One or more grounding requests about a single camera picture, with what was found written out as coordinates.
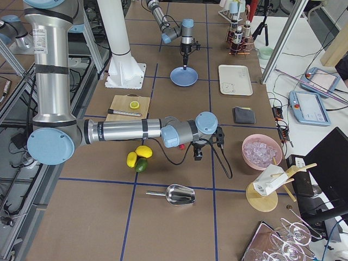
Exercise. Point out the yellow lemon rear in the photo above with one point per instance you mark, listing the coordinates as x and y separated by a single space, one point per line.
144 151

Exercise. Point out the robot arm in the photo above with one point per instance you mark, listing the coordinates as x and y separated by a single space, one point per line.
171 30
134 47

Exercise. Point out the lemon half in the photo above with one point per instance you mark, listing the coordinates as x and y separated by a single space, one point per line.
134 105

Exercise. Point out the yellow lemon front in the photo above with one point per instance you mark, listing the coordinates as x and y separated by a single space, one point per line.
131 159

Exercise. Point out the dark bottle white cap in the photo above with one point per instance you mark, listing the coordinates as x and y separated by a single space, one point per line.
238 35

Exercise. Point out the wooden stand with carton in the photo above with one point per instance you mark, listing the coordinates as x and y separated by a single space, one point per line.
261 193

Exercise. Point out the green lime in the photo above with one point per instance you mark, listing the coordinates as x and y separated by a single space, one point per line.
141 165

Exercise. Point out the blue teach pendant near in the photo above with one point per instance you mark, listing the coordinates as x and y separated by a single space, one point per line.
308 108

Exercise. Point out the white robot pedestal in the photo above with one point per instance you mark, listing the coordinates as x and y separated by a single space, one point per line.
123 72

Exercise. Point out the wooden cutting board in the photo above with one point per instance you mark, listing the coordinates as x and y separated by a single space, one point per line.
122 103

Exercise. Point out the white cup rack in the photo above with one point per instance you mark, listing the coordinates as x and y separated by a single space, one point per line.
232 9

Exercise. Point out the mint green bowl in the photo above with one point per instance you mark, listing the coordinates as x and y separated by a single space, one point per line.
265 52

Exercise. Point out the copper wire bottle rack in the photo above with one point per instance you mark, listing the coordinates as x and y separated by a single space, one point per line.
245 47

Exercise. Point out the clear glasses on tray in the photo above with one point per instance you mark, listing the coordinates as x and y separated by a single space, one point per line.
290 241

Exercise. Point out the blue teach pendant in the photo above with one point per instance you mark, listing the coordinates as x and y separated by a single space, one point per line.
320 81
308 108

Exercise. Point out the black monitor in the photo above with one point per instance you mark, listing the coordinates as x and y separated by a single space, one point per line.
330 173

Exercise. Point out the yellow lemon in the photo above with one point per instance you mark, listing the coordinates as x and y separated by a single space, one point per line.
131 159
144 151

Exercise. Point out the grey folded cloth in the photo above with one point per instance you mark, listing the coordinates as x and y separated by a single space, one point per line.
243 115

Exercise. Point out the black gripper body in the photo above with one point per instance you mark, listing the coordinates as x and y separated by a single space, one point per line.
185 49
198 147

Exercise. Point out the pink bowl of ice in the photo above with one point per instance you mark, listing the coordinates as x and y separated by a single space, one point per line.
259 151

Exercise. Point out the blue plate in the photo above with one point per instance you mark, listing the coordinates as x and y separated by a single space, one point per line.
184 77

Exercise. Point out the cream bear tray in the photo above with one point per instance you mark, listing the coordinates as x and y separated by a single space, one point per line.
235 80

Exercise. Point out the aluminium frame post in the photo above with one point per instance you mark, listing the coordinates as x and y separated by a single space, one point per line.
283 38

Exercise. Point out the steel ice scoop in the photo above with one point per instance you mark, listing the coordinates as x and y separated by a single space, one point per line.
176 194

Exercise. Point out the blue teach pendant far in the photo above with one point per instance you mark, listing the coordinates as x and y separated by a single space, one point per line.
320 81

